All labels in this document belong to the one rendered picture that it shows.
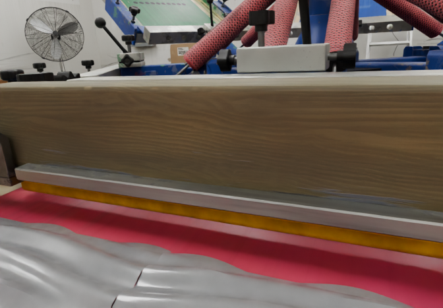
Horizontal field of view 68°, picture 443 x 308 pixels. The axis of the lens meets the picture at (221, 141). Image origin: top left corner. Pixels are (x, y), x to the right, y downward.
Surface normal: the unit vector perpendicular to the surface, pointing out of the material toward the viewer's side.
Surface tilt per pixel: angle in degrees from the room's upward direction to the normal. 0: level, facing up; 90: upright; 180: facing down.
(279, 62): 90
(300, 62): 90
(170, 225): 0
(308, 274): 0
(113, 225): 0
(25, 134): 90
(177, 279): 32
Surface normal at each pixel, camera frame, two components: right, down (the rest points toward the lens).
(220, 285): -0.15, -0.70
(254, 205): -0.38, 0.28
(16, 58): 0.92, 0.06
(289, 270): -0.05, -0.96
